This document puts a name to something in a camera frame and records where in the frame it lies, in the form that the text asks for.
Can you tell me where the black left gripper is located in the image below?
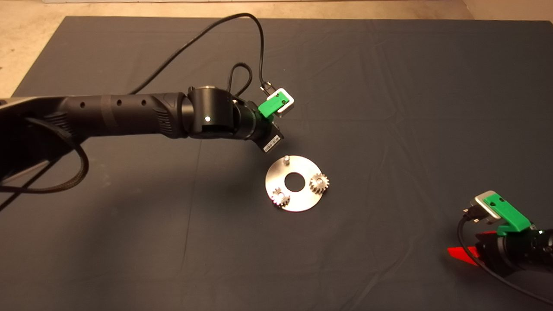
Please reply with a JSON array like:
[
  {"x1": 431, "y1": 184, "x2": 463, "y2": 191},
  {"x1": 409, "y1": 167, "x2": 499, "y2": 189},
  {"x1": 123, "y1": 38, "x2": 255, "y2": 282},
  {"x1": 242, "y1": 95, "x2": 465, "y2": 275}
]
[{"x1": 251, "y1": 116, "x2": 285, "y2": 153}]

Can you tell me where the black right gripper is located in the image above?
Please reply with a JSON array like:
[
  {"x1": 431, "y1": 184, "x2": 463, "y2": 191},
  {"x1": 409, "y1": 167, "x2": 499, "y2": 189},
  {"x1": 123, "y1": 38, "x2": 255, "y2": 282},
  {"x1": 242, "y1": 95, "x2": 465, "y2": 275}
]
[{"x1": 447, "y1": 230, "x2": 538, "y2": 277}]

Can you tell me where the small steel planetary gear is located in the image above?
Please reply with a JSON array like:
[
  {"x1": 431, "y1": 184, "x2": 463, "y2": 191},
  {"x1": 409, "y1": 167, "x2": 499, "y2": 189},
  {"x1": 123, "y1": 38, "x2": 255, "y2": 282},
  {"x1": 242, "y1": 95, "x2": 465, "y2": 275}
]
[
  {"x1": 310, "y1": 173, "x2": 331, "y2": 195},
  {"x1": 271, "y1": 187, "x2": 292, "y2": 209}
]

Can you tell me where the round metal carrier plate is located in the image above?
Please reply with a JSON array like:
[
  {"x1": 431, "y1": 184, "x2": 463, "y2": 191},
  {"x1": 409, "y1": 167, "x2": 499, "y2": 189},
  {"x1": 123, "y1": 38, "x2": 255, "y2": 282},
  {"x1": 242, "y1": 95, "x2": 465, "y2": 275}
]
[{"x1": 265, "y1": 155, "x2": 324, "y2": 213}]

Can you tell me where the dark grey table cloth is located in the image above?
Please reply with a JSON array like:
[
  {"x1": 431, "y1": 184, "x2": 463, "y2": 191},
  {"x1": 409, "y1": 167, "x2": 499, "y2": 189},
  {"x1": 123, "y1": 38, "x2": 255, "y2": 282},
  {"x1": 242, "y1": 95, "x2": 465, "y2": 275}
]
[{"x1": 0, "y1": 16, "x2": 553, "y2": 311}]

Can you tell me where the black right camera cable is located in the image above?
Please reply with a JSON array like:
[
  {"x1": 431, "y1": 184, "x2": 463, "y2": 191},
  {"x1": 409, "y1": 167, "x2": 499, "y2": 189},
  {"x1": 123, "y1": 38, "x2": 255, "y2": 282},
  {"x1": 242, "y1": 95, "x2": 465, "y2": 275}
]
[{"x1": 458, "y1": 208, "x2": 553, "y2": 305}]

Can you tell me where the black camera cable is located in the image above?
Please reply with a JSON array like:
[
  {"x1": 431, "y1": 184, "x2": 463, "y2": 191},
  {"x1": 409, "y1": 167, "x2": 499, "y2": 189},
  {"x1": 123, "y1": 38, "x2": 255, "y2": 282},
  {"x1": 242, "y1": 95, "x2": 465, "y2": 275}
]
[
  {"x1": 458, "y1": 208, "x2": 553, "y2": 305},
  {"x1": 129, "y1": 13, "x2": 273, "y2": 96}
]

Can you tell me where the green left camera mount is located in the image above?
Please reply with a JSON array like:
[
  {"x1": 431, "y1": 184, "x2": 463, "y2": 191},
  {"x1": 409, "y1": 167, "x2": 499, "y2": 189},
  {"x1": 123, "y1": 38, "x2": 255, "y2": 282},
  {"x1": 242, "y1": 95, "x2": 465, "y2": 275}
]
[{"x1": 257, "y1": 95, "x2": 289, "y2": 119}]

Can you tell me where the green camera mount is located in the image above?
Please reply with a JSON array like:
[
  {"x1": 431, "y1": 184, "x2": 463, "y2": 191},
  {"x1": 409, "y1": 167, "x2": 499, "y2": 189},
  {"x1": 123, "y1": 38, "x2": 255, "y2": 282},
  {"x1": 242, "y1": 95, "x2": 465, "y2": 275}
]
[
  {"x1": 483, "y1": 194, "x2": 533, "y2": 237},
  {"x1": 257, "y1": 95, "x2": 289, "y2": 119}
]

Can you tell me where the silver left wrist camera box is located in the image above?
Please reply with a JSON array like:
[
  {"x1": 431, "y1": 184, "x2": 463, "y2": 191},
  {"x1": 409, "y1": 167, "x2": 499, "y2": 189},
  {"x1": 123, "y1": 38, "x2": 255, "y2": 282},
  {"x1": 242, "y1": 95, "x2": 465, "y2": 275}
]
[{"x1": 267, "y1": 88, "x2": 295, "y2": 115}]

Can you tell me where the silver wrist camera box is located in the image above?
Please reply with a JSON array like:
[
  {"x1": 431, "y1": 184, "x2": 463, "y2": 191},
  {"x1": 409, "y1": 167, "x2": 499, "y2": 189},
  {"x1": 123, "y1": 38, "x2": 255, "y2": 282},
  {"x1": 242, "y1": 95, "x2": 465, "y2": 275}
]
[
  {"x1": 474, "y1": 190, "x2": 503, "y2": 223},
  {"x1": 267, "y1": 88, "x2": 295, "y2": 115}
]

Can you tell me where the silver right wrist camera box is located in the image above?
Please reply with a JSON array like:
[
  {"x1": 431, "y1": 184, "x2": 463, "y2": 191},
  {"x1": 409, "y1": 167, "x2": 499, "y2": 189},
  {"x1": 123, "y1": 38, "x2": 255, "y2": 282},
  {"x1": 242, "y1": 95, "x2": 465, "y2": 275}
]
[{"x1": 474, "y1": 190, "x2": 503, "y2": 223}]

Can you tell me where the green right camera mount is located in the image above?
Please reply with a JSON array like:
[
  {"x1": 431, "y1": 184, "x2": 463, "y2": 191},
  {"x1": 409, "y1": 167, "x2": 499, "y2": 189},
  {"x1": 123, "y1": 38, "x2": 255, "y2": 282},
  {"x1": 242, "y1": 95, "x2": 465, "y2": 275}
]
[{"x1": 483, "y1": 194, "x2": 533, "y2": 237}]

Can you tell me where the braided left gripper cable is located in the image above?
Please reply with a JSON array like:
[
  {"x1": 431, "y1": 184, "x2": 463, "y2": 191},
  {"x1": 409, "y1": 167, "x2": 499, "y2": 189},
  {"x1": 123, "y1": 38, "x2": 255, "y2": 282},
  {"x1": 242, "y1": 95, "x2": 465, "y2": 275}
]
[{"x1": 227, "y1": 63, "x2": 253, "y2": 102}]

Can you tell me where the black left camera cable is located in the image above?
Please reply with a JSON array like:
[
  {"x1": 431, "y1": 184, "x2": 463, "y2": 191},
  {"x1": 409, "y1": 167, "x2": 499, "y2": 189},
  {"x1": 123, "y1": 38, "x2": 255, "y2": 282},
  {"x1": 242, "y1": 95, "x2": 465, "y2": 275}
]
[{"x1": 129, "y1": 13, "x2": 273, "y2": 96}]

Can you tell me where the thick braided arm cable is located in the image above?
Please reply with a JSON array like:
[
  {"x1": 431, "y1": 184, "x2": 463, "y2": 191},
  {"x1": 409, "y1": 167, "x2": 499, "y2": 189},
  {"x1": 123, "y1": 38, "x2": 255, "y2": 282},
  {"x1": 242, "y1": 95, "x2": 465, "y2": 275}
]
[{"x1": 0, "y1": 117, "x2": 90, "y2": 194}]

